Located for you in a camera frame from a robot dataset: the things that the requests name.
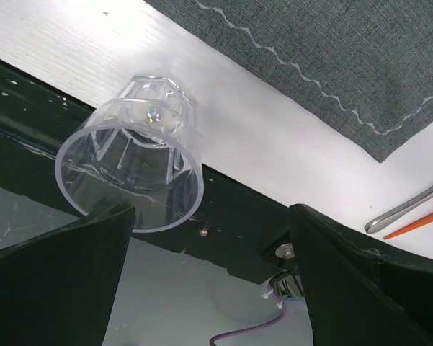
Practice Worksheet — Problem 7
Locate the clear plastic cup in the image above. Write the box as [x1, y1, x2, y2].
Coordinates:
[55, 76, 204, 234]

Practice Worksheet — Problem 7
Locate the dark grey cloth placemat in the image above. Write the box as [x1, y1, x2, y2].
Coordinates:
[151, 0, 433, 162]

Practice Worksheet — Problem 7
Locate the silver table knife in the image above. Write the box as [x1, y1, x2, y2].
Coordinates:
[365, 185, 433, 234]

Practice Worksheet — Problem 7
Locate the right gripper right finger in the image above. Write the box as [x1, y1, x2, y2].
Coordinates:
[289, 204, 433, 345]

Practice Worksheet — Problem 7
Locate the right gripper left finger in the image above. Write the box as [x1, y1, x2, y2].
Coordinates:
[0, 203, 135, 345]

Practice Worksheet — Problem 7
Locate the orange plastic spoon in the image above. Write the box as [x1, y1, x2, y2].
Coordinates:
[383, 213, 433, 240]

